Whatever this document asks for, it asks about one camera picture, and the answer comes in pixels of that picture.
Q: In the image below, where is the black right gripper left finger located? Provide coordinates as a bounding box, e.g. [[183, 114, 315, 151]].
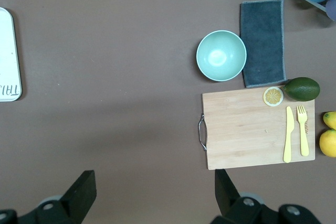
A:
[[0, 170, 97, 224]]

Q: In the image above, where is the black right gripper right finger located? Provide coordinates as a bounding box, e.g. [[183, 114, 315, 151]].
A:
[[211, 168, 320, 224]]

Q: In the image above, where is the wooden cutting board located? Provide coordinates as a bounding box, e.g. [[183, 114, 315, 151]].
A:
[[197, 87, 316, 170]]

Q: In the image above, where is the yellow plastic knife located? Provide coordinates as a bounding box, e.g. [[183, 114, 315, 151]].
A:
[[282, 106, 295, 164]]

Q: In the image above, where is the yellow plastic fork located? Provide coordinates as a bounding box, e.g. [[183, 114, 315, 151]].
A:
[[296, 105, 310, 157]]

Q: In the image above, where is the lemon slice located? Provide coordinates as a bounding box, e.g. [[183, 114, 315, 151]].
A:
[[263, 86, 285, 108]]

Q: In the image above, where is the yellow lemon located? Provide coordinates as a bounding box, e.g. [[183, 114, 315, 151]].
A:
[[319, 129, 336, 158], [322, 111, 336, 130]]

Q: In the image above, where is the green avocado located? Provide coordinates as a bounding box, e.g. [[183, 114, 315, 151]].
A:
[[283, 77, 321, 102]]

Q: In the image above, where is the mint green bowl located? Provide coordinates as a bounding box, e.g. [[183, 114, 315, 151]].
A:
[[196, 30, 247, 82]]

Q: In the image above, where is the dark grey cloth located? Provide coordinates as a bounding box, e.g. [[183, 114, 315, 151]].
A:
[[240, 0, 287, 89]]

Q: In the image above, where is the cream bear print tray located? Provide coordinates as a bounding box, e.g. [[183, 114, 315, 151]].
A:
[[0, 7, 23, 103]]

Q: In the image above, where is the purple cup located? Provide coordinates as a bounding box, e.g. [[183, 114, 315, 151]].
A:
[[325, 0, 336, 22]]

